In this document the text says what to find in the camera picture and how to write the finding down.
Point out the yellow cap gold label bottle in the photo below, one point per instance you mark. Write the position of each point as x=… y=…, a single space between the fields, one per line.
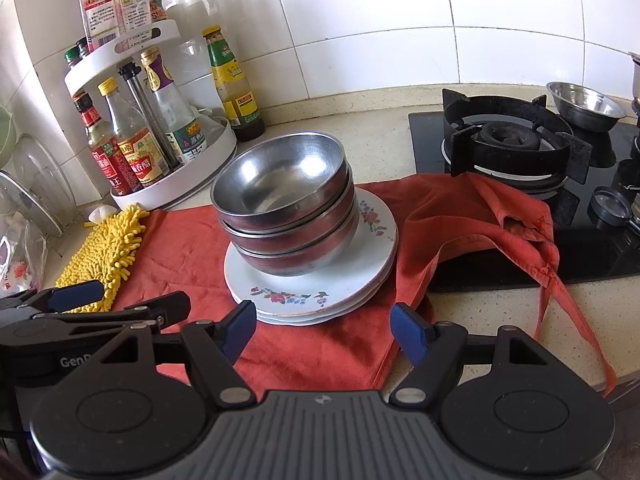
x=142 y=157

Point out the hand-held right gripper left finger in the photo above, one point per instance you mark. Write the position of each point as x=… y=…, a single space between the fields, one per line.
x=240 y=330

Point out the white rotating condiment rack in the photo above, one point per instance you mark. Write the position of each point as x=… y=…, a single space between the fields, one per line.
x=222 y=157

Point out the black stove knob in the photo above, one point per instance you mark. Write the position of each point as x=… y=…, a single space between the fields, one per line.
x=609 y=207

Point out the small stainless steel bowl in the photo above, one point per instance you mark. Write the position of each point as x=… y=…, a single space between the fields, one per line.
x=585 y=110

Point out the black burner grate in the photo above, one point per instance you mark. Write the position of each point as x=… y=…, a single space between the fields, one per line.
x=462 y=147

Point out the pale green bowl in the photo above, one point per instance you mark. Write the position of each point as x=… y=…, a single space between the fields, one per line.
x=7 y=127

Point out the yellow chenille cloth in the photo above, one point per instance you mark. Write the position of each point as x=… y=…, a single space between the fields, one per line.
x=107 y=255

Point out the green yellow label sauce bottle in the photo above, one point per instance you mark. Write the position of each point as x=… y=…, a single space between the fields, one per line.
x=227 y=67

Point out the purple neck sauce bottle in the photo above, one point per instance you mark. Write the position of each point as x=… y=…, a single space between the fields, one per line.
x=167 y=105

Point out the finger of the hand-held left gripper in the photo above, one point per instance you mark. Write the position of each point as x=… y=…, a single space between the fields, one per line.
x=77 y=294
x=160 y=307

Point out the dark sauce jar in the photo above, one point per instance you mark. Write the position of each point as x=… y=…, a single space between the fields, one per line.
x=156 y=5

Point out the clear plastic bag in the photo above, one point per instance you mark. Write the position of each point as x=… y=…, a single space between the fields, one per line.
x=27 y=245

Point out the red cloth apron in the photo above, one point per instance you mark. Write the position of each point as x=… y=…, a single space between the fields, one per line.
x=175 y=240

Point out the yellow white seasoning packet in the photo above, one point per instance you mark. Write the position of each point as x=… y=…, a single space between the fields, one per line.
x=132 y=2

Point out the black cap red label bottle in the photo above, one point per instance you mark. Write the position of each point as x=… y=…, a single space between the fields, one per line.
x=107 y=165

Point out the red white seasoning packet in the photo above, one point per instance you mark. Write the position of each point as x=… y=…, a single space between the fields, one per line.
x=100 y=15

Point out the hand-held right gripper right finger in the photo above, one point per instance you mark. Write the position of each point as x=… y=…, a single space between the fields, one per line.
x=410 y=332

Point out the black glass gas stove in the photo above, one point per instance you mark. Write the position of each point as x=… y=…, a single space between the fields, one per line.
x=590 y=250

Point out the black burner cap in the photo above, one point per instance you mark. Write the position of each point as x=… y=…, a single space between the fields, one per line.
x=505 y=137

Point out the white floral plate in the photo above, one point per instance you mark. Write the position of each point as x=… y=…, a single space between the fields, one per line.
x=320 y=318
x=310 y=324
x=280 y=296

